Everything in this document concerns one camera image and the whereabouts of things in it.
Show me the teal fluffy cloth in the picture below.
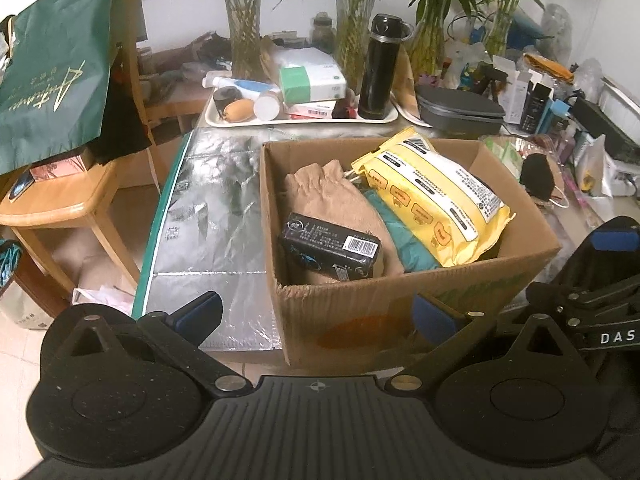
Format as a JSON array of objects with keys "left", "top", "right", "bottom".
[{"left": 363, "top": 190, "right": 440, "bottom": 273}]

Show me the cardboard box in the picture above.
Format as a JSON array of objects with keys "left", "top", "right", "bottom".
[{"left": 259, "top": 138, "right": 561, "bottom": 373}]

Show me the yellow wipes pack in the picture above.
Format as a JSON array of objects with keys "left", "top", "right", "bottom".
[{"left": 352, "top": 128, "right": 515, "bottom": 268}]

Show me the green white wipes pack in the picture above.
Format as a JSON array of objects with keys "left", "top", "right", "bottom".
[{"left": 483, "top": 136, "right": 524, "bottom": 179}]

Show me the small black printed box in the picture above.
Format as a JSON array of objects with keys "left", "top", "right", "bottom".
[{"left": 279, "top": 212, "right": 384, "bottom": 282}]

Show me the brown fabric pouch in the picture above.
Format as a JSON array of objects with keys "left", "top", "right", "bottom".
[{"left": 283, "top": 159, "right": 405, "bottom": 276}]

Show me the black face mask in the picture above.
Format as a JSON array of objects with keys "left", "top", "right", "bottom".
[{"left": 520, "top": 153, "right": 555, "bottom": 202}]

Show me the wooden chair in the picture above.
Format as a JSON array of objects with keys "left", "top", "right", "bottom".
[{"left": 1, "top": 0, "right": 153, "bottom": 292}]

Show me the grey hard case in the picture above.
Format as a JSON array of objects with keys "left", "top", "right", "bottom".
[{"left": 414, "top": 84, "right": 504, "bottom": 138}]

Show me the white plastic tray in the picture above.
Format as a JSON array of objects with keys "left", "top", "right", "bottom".
[{"left": 201, "top": 96, "right": 399, "bottom": 129}]

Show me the tan round pouch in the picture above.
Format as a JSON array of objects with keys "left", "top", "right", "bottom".
[{"left": 222, "top": 99, "right": 254, "bottom": 124}]

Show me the black cylinder speaker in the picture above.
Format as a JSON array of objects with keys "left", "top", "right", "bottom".
[{"left": 212, "top": 86, "right": 243, "bottom": 115}]

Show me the white capped jar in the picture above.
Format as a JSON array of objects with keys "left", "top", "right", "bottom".
[{"left": 253, "top": 91, "right": 282, "bottom": 122}]

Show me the white blue tube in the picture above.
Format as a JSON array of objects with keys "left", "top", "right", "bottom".
[{"left": 202, "top": 70, "right": 280, "bottom": 99}]

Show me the pink white flat box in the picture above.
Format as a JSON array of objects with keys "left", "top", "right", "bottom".
[{"left": 286, "top": 101, "right": 336, "bottom": 120}]

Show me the green white tissue box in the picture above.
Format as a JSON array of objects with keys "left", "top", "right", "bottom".
[{"left": 279, "top": 64, "right": 347, "bottom": 106}]

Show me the green fabric bag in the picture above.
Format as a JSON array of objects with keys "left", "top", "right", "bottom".
[{"left": 1, "top": 0, "right": 122, "bottom": 174}]

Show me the black thermos bottle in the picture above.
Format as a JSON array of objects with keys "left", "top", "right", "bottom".
[{"left": 358, "top": 13, "right": 413, "bottom": 120}]

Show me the dark glass jar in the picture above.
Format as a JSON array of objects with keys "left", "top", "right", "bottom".
[{"left": 310, "top": 11, "right": 335, "bottom": 54}]

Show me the middle glass vase bamboo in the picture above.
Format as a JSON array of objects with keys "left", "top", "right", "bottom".
[{"left": 333, "top": 0, "right": 374, "bottom": 92}]

